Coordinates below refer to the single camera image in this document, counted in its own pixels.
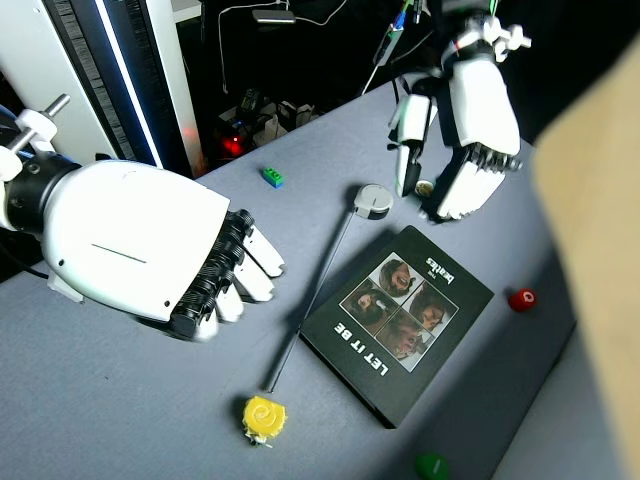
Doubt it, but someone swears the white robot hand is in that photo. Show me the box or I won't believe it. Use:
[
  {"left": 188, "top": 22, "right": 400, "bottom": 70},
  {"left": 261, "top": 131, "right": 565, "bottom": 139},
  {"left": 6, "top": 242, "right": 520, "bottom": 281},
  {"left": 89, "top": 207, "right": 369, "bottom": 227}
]
[
  {"left": 39, "top": 159, "right": 287, "bottom": 344},
  {"left": 387, "top": 54, "right": 524, "bottom": 222}
]

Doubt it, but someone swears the small dark green toy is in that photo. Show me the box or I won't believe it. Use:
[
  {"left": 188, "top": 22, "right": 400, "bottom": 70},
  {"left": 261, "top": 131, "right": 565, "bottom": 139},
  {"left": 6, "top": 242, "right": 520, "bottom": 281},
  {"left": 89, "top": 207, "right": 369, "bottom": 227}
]
[{"left": 413, "top": 452, "right": 451, "bottom": 480}]

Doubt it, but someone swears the grey power adapter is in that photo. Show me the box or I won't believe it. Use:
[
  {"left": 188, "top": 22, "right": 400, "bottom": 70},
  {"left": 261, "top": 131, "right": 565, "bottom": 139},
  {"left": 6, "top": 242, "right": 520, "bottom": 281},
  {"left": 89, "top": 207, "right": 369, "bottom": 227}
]
[{"left": 252, "top": 8, "right": 297, "bottom": 24}]

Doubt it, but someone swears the large pale backdrop board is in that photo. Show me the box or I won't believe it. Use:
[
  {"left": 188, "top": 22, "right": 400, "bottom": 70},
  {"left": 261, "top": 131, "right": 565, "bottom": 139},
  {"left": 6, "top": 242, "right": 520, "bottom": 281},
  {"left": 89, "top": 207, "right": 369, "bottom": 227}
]
[{"left": 532, "top": 39, "right": 640, "bottom": 480}]

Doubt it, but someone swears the yellow swirl toy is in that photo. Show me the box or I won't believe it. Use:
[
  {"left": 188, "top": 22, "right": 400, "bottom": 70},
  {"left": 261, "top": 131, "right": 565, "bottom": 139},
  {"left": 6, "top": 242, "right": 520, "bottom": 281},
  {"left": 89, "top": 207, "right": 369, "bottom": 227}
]
[{"left": 241, "top": 394, "right": 289, "bottom": 448}]

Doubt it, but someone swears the white and black tape measure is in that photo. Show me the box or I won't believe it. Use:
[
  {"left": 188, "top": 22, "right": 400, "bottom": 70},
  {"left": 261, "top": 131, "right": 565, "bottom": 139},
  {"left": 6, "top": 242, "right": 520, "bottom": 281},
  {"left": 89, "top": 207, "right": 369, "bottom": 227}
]
[{"left": 262, "top": 183, "right": 395, "bottom": 394}]

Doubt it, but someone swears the grey table cloth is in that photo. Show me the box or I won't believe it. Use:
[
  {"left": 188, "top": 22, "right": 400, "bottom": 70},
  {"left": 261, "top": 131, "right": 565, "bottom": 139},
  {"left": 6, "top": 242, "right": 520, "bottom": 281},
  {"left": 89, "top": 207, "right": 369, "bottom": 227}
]
[{"left": 0, "top": 82, "right": 581, "bottom": 480}]

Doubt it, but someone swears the small red toy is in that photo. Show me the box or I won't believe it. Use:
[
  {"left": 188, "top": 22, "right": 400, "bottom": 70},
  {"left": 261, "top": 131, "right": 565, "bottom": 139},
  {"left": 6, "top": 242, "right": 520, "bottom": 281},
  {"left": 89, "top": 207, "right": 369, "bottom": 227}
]
[{"left": 507, "top": 287, "right": 539, "bottom": 314}]

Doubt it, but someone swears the black Let It Be book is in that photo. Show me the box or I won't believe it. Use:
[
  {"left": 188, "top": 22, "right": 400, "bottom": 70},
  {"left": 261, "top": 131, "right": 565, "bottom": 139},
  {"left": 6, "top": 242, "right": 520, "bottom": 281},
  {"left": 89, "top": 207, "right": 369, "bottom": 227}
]
[{"left": 297, "top": 224, "right": 496, "bottom": 430}]

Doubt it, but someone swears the white robot torso column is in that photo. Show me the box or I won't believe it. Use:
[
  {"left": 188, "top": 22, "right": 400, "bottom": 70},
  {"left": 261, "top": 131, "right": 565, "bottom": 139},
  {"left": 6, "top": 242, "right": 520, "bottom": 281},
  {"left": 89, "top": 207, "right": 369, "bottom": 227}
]
[{"left": 0, "top": 0, "right": 199, "bottom": 174}]

